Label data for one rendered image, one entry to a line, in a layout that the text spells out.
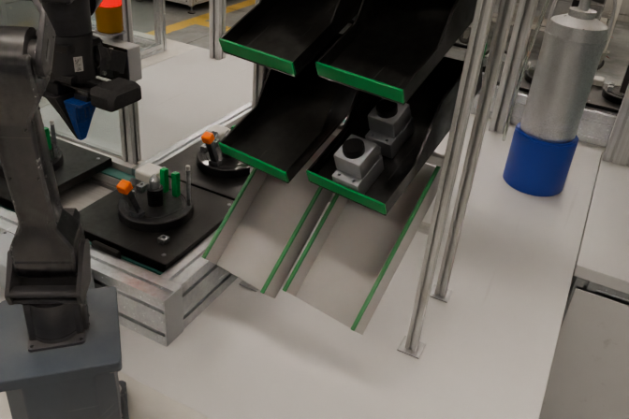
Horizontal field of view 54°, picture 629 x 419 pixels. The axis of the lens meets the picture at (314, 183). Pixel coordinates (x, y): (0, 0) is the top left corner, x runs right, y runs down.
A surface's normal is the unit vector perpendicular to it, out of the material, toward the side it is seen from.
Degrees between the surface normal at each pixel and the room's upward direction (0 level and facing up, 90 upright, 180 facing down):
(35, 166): 101
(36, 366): 0
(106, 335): 0
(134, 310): 90
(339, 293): 45
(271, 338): 0
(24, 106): 110
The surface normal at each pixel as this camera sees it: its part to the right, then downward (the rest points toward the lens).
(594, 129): -0.46, 0.41
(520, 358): 0.08, -0.86
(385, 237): -0.37, -0.36
